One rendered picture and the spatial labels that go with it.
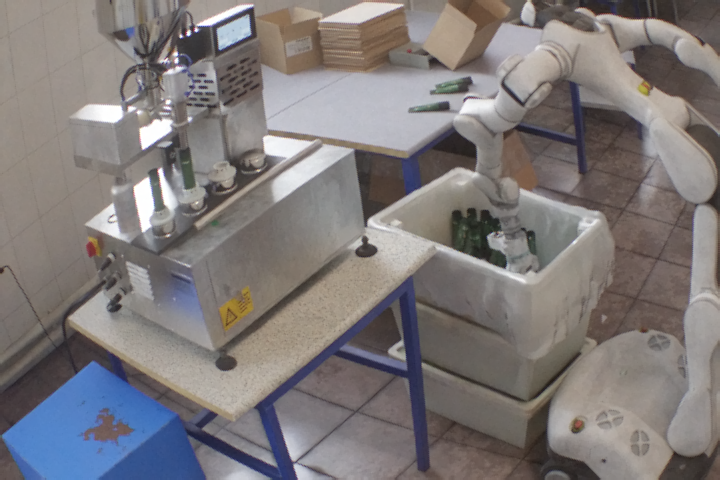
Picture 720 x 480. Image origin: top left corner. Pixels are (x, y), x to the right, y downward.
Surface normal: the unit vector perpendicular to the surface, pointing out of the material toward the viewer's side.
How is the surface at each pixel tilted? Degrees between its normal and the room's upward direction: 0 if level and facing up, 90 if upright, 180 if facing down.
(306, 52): 90
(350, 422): 0
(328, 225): 90
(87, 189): 90
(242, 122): 90
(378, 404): 0
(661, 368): 73
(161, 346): 0
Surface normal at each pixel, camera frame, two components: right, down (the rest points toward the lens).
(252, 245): 0.80, 0.21
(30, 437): -0.13, -0.86
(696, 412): -0.62, 0.46
